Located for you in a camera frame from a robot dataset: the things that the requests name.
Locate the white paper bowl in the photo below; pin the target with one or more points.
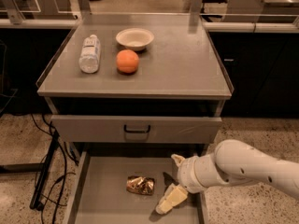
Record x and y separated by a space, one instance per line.
135 39

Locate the orange fruit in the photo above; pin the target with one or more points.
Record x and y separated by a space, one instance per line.
127 61

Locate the grey metal drawer cabinet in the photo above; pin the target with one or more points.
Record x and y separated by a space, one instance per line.
179 75

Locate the open grey middle drawer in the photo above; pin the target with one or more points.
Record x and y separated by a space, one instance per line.
99 195

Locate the black table leg base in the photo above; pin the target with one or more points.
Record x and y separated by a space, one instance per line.
41 168

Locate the closed grey top drawer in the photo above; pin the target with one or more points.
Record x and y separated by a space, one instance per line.
129 129

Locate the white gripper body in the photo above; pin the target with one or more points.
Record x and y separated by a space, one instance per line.
186 174

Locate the clear plastic water bottle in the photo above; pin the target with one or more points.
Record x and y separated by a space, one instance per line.
90 55

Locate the crushed shiny orange can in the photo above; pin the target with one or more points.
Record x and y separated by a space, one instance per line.
140 185

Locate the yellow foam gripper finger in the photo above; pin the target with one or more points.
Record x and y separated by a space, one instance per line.
173 196
177 159

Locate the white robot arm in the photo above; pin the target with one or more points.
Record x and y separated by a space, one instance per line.
232 163

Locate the white horizontal rail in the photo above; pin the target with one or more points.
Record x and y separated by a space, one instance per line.
222 27

